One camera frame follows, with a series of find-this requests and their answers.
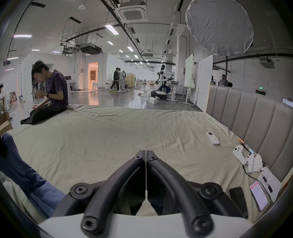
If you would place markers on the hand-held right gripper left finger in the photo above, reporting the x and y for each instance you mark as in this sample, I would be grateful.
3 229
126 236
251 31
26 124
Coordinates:
106 197

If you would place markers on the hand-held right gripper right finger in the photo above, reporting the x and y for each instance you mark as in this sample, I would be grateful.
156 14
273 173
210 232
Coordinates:
183 197

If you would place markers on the dark blue garment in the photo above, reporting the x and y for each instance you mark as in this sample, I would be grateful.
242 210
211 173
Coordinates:
19 172

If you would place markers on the cardboard carton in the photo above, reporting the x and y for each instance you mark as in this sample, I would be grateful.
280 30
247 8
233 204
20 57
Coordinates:
3 124

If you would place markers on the black phone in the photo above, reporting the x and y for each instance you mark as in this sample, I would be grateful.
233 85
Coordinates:
238 201

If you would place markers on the bed with beige sheet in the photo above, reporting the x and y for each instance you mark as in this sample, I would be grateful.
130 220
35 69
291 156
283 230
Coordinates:
111 132

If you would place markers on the white remote control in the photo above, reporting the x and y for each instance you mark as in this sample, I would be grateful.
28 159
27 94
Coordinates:
212 138

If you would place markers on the white hand controller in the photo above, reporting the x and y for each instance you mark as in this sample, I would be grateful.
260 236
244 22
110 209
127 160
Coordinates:
239 155
253 163

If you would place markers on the phone with lit screen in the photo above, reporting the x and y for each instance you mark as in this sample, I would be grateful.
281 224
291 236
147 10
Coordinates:
259 196

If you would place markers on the black pen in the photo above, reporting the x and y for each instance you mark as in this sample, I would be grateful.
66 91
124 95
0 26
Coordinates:
267 182

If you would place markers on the white paper sheet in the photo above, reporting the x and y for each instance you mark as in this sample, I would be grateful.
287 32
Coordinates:
273 182

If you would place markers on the white box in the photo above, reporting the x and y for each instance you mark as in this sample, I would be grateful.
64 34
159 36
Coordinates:
153 100

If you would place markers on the grey padded headboard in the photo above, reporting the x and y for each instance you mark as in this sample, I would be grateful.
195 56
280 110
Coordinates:
260 123

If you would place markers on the white humanoid robot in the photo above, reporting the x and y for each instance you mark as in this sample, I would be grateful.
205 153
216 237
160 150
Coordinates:
161 85

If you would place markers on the group of people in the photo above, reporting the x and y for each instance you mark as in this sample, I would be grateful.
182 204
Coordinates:
118 78

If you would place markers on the whiteboard on stand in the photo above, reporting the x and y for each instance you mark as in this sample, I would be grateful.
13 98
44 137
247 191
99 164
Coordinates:
188 71

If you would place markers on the round white diffuser on stand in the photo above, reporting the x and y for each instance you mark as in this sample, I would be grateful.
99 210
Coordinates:
218 23

